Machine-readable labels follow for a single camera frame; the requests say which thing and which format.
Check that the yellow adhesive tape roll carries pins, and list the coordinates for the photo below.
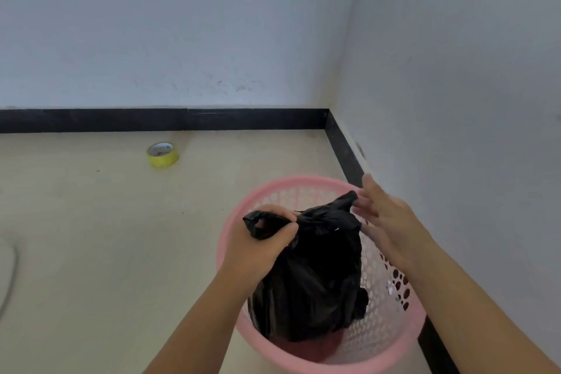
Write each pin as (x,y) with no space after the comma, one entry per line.
(163,155)

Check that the person's left thumb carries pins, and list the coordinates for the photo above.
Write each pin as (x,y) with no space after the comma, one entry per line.
(291,235)

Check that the black plastic garbage bag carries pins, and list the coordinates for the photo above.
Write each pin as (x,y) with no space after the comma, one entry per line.
(315,281)

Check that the black baseboard strip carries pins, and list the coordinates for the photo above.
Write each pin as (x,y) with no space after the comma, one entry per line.
(346,150)
(162,119)

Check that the person's right fingers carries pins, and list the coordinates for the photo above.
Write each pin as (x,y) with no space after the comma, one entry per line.
(372,207)

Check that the person's right hand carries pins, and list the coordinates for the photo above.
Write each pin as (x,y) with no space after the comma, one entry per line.
(394,229)

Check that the person's right forearm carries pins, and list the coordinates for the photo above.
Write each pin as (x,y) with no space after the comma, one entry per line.
(473,312)

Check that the pink perforated plastic waste basket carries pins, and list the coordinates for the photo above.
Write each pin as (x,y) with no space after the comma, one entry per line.
(394,321)

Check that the person's left hand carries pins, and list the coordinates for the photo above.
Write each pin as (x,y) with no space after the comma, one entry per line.
(250,251)

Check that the person's left forearm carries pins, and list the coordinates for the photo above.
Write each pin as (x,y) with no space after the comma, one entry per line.
(197,325)

